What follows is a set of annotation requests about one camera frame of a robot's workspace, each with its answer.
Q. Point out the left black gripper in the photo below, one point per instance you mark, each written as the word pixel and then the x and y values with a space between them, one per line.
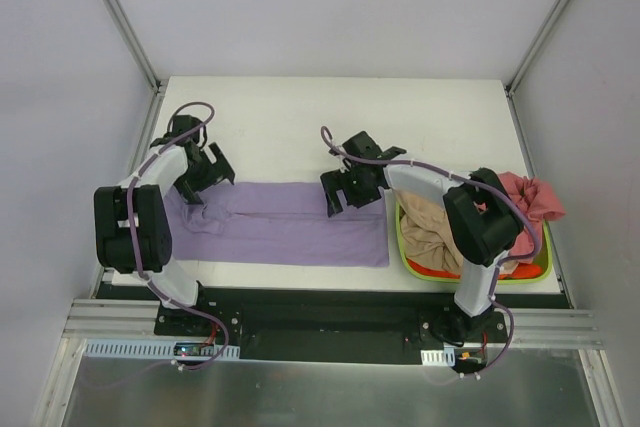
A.
pixel 201 179

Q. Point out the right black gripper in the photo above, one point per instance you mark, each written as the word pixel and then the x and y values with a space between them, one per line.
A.
pixel 345 186

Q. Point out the purple t shirt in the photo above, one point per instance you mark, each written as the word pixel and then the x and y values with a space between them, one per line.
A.
pixel 277 224

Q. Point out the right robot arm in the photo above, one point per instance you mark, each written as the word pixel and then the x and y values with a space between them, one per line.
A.
pixel 462 224

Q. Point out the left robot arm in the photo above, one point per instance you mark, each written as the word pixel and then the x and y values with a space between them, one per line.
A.
pixel 133 234

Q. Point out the beige t shirt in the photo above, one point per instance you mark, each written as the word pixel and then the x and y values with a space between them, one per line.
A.
pixel 426 234

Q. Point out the green plastic basket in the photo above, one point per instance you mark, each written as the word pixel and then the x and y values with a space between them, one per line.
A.
pixel 484 275

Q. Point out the pink t shirt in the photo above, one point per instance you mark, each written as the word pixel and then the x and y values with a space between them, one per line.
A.
pixel 535 198

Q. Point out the orange t shirt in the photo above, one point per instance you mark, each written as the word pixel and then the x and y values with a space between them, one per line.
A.
pixel 521 273

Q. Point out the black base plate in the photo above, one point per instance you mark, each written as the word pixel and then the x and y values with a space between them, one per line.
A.
pixel 380 328

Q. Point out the aluminium front rail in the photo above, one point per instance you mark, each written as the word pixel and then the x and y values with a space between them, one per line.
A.
pixel 567 329

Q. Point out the left white cable duct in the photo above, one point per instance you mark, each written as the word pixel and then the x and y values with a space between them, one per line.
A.
pixel 159 350

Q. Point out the white cable duct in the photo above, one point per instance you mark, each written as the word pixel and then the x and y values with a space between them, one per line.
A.
pixel 159 350
pixel 445 357

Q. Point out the right white cable duct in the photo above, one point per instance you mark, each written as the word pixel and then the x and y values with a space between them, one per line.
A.
pixel 445 357

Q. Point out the left aluminium frame post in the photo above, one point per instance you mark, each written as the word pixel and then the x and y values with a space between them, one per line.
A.
pixel 133 44

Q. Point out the aluminium frame post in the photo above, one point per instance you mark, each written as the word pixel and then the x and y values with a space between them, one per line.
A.
pixel 133 44
pixel 542 35

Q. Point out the right aluminium frame post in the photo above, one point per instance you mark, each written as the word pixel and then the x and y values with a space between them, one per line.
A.
pixel 542 35

